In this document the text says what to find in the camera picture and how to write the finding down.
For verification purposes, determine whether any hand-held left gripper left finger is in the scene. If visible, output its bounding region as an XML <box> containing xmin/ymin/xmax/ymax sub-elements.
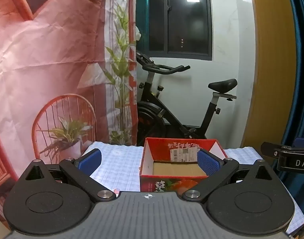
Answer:
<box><xmin>18</xmin><ymin>148</ymin><xmax>118</xmax><ymax>204</ymax></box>

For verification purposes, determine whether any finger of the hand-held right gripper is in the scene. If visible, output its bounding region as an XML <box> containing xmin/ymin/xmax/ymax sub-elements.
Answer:
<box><xmin>261</xmin><ymin>138</ymin><xmax>304</xmax><ymax>158</ymax></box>

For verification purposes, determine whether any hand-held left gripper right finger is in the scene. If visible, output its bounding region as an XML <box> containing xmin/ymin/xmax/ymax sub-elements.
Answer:
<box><xmin>181</xmin><ymin>149</ymin><xmax>280</xmax><ymax>203</ymax></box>

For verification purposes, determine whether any red strawberry print cardboard box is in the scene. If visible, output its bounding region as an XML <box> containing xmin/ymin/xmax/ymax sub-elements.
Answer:
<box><xmin>139</xmin><ymin>137</ymin><xmax>229</xmax><ymax>193</ymax></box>

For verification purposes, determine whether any blue plaid bed sheet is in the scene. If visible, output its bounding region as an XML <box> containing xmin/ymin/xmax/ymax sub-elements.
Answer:
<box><xmin>81</xmin><ymin>141</ymin><xmax>304</xmax><ymax>237</ymax></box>

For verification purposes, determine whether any black exercise bike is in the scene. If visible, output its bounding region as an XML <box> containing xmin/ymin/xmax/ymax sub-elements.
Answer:
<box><xmin>136</xmin><ymin>51</ymin><xmax>238</xmax><ymax>140</ymax></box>

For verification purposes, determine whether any brown wooden panel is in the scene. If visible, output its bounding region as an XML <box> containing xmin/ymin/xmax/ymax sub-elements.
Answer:
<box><xmin>240</xmin><ymin>0</ymin><xmax>298</xmax><ymax>150</ymax></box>

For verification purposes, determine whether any dark framed window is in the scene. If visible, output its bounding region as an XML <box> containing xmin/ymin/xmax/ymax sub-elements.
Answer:
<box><xmin>136</xmin><ymin>0</ymin><xmax>213</xmax><ymax>61</ymax></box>

